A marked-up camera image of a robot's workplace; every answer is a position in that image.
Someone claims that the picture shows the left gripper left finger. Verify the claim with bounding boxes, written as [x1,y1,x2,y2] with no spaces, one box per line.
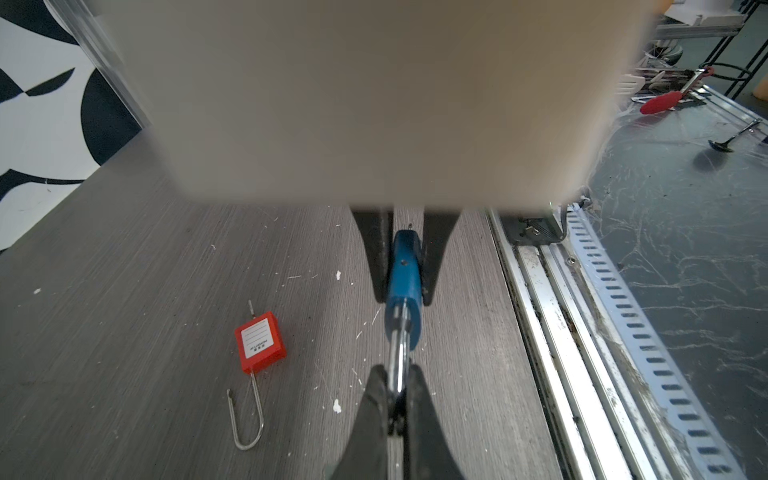
[330,365,389,480]

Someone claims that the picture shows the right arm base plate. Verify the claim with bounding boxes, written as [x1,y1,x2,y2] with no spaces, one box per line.
[499,205,568,246]

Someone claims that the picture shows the black ladle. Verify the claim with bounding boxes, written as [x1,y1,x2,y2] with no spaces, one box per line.
[708,119,762,153]

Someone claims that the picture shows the blue padlock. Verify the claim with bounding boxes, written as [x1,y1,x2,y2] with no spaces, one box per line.
[385,230,423,398]

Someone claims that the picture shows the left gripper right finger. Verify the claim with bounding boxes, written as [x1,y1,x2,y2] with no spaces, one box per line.
[402,364,464,479]

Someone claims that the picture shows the white cable duct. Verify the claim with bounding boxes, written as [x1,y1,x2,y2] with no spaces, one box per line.
[568,206,744,479]

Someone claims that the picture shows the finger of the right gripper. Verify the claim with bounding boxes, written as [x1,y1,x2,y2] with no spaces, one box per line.
[350,206,394,303]
[421,210,461,305]

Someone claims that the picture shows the red spatula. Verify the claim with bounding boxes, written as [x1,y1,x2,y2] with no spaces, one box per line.
[640,66,715,115]

